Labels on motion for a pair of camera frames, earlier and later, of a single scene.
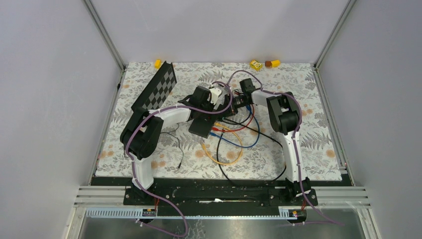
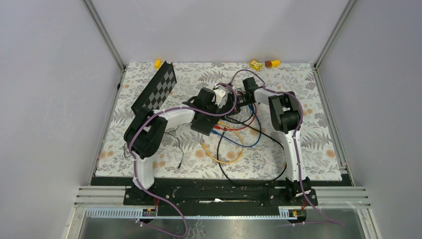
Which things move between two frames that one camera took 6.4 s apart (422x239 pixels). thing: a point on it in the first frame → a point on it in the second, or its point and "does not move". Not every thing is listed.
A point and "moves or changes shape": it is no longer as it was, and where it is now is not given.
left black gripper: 208,117 does not move
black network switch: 202,124 does not move
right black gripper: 233,109 does not move
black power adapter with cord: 168,132 moves or changes shape
